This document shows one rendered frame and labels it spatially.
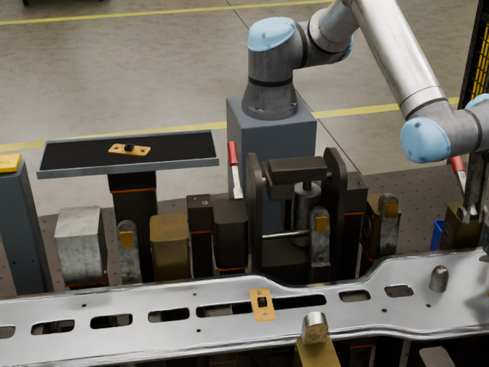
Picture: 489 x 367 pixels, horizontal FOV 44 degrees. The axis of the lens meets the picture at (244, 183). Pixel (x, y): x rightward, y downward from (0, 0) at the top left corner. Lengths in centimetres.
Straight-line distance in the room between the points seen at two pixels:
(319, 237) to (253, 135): 41
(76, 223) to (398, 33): 68
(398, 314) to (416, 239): 73
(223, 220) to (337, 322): 30
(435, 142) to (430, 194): 109
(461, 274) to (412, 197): 81
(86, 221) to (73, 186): 231
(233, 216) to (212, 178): 222
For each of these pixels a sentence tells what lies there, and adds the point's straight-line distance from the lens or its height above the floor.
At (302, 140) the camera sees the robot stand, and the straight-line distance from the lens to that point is 157.
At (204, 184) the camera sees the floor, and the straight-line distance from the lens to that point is 338.
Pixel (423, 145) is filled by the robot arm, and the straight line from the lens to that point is 98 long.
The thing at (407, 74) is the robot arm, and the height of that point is 140.
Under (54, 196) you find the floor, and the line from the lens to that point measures 343.
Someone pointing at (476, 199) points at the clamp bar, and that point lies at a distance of 132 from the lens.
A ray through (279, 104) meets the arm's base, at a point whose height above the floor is 114.
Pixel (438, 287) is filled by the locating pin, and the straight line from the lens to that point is 120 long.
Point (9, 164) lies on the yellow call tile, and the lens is 132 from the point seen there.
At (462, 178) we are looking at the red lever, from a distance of 135.
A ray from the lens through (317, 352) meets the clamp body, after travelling 99.
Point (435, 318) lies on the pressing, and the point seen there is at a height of 100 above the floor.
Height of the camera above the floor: 177
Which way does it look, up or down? 32 degrees down
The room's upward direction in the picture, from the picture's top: straight up
